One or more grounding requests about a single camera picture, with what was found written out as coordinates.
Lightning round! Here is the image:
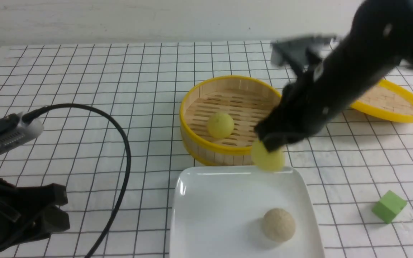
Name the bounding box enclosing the black camera cable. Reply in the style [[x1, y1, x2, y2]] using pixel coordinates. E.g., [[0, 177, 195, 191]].
[[24, 103, 132, 258]]

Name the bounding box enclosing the bamboo steamer basket yellow rim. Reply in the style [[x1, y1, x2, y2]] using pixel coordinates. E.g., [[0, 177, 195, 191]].
[[179, 76, 281, 166]]

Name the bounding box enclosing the yellow steamed bun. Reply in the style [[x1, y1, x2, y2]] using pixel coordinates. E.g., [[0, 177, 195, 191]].
[[251, 140, 285, 172], [206, 112, 235, 139]]

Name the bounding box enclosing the white square plate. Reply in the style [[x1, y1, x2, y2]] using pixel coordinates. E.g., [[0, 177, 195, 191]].
[[169, 166, 326, 258]]

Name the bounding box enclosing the green foam cube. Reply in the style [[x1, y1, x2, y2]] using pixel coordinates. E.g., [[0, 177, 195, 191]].
[[372, 190, 408, 224]]

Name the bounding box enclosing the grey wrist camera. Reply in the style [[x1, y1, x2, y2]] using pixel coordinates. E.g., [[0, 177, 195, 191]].
[[0, 112, 44, 155], [270, 34, 337, 78]]

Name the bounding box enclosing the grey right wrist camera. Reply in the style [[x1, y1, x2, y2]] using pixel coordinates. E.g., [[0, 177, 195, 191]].
[[270, 34, 337, 78]]

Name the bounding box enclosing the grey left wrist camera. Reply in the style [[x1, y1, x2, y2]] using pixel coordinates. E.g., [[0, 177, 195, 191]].
[[0, 112, 44, 155]]

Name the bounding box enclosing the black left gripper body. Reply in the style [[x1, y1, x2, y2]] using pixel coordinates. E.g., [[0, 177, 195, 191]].
[[0, 178, 70, 252]]

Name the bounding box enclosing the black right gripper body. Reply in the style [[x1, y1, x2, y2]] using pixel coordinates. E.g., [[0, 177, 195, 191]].
[[255, 67, 349, 152]]

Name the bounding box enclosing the beige steamed bun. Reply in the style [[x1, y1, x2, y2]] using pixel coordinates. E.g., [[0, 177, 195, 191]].
[[261, 209, 296, 243]]

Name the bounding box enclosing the bamboo steamer lid yellow rim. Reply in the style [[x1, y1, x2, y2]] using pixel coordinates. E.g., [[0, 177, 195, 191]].
[[350, 80, 413, 124]]

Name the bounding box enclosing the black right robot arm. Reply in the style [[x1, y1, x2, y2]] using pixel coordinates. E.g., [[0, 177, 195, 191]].
[[254, 0, 413, 152]]

